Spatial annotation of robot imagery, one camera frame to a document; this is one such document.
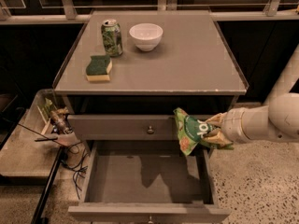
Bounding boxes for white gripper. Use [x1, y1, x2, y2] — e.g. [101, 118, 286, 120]
[204, 108, 249, 147]

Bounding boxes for green rice chip bag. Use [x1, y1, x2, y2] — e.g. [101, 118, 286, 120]
[174, 108, 233, 156]

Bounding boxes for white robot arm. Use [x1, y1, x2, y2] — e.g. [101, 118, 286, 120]
[204, 45, 299, 147]

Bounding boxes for brass top drawer knob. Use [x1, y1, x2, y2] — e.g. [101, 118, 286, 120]
[147, 126, 155, 134]

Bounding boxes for brass drawer knob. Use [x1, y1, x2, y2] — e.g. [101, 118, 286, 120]
[148, 217, 154, 224]
[147, 126, 155, 134]

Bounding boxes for open grey middle drawer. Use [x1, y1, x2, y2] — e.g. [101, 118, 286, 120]
[68, 141, 230, 224]

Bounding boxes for grey drawer cabinet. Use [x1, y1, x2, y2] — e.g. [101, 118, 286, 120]
[51, 9, 249, 224]

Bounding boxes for brass middle drawer knob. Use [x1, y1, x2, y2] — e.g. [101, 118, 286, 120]
[148, 217, 154, 224]

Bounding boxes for closed grey top drawer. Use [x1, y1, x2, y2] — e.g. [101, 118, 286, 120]
[67, 114, 178, 141]

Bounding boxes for white ceramic bowl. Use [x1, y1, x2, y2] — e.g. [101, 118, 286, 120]
[129, 23, 164, 51]

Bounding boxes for metal window railing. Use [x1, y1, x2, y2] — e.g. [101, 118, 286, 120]
[0, 0, 299, 24]

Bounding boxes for green and yellow sponge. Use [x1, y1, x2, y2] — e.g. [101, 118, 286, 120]
[85, 55, 112, 82]

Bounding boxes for green soda can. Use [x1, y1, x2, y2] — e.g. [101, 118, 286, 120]
[101, 19, 122, 57]

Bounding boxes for clutter items in bin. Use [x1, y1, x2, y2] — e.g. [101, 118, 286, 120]
[37, 98, 73, 134]

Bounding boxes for clear plastic bin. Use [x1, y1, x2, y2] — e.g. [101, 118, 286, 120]
[0, 89, 81, 177]

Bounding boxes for black cables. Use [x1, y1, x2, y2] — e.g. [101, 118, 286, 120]
[59, 140, 90, 201]

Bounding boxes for black floor rail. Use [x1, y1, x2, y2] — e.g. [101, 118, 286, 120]
[31, 147, 64, 224]

